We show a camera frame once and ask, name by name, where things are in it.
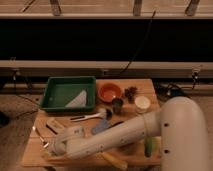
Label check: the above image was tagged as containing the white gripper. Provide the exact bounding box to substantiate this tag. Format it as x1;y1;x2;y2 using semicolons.
48;125;86;156

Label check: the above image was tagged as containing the silver fork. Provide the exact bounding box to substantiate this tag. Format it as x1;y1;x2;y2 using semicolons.
32;126;49;148

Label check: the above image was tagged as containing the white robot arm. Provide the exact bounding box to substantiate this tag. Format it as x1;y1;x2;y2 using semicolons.
50;97;211;171

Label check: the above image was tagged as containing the orange red bowl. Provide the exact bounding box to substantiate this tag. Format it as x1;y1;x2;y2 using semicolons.
98;83;122;103

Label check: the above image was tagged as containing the brown rectangular block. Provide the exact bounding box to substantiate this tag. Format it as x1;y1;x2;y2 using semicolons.
46;118;65;134

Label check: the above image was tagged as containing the blue sponge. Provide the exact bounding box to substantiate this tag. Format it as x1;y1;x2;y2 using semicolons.
91;119;110;135

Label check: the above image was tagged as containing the white folded cloth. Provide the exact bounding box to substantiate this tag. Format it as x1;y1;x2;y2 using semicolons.
67;90;87;108

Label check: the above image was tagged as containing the green plastic tray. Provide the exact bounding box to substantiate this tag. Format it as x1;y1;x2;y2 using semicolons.
40;76;96;113

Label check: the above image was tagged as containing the small dark metal cup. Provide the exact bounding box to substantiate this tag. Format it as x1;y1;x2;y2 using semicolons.
112;98;123;114

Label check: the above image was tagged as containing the wooden table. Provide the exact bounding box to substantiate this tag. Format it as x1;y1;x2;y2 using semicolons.
21;79;164;168

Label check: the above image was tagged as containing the brown pine cone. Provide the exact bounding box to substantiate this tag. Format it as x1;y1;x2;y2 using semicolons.
124;86;137;103

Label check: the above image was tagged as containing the green cucumber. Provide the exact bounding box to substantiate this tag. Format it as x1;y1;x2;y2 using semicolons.
144;137;152;157

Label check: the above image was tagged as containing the white paper cup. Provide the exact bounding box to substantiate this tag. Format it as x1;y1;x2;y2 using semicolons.
135;96;151;114

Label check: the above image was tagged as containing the black cable on floor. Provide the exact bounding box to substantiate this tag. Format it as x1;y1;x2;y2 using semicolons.
153;81;198;101

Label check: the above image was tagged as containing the black hanging cable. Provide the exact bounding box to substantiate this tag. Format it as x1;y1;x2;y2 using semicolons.
119;9;157;76

